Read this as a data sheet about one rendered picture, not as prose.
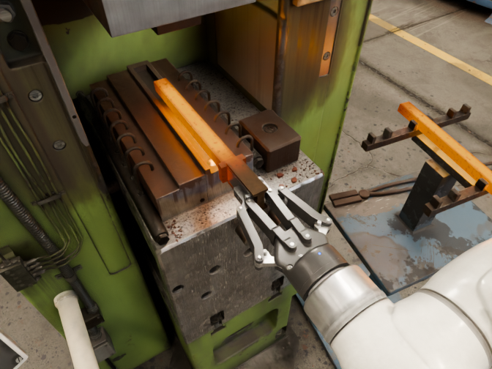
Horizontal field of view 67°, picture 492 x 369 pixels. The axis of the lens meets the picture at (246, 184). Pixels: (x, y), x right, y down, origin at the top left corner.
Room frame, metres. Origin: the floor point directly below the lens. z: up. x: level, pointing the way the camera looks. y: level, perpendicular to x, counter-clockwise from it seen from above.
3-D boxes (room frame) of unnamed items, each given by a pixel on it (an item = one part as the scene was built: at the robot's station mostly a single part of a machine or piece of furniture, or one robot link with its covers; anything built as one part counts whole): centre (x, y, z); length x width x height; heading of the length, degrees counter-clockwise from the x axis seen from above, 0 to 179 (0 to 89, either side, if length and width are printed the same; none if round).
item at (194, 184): (0.65, 0.18, 0.96); 0.42 x 0.20 x 0.09; 31
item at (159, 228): (0.54, 0.25, 0.93); 0.40 x 0.03 x 0.03; 31
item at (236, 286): (0.69, 0.14, 0.69); 0.56 x 0.38 x 0.45; 31
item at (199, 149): (0.67, 0.16, 0.99); 0.42 x 0.05 x 0.01; 31
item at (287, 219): (0.33, -0.06, 1.04); 0.11 x 0.01 x 0.04; 26
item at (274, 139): (0.62, -0.05, 0.95); 0.12 x 0.08 x 0.06; 31
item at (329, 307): (0.21, -0.12, 1.04); 0.09 x 0.06 x 0.09; 121
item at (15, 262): (0.38, 0.45, 0.80); 0.06 x 0.03 x 0.14; 121
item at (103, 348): (0.39, 0.44, 0.36); 0.09 x 0.07 x 0.12; 121
